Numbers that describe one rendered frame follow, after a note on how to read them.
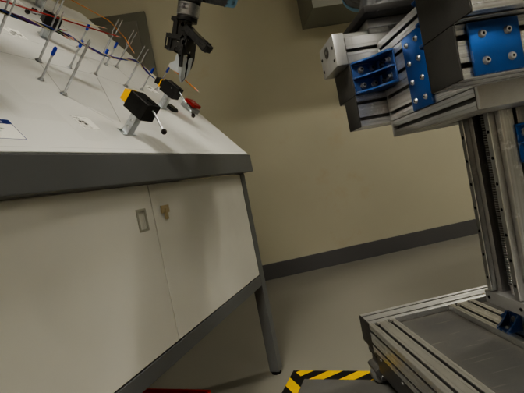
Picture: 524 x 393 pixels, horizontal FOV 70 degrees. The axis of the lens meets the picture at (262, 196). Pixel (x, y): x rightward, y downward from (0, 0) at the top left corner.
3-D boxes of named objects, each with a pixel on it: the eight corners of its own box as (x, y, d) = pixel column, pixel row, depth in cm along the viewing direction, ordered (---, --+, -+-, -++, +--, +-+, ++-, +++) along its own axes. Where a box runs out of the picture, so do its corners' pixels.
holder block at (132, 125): (146, 155, 87) (167, 121, 84) (111, 124, 90) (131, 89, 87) (157, 155, 92) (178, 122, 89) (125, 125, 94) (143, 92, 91)
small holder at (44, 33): (15, 22, 107) (26, -1, 104) (49, 37, 114) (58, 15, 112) (20, 29, 104) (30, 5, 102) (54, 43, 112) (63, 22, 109)
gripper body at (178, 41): (175, 54, 135) (179, 19, 133) (196, 58, 133) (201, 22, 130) (163, 50, 128) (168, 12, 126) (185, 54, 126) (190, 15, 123)
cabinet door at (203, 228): (261, 274, 144) (241, 174, 143) (182, 339, 93) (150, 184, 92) (255, 274, 145) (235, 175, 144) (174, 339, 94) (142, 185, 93)
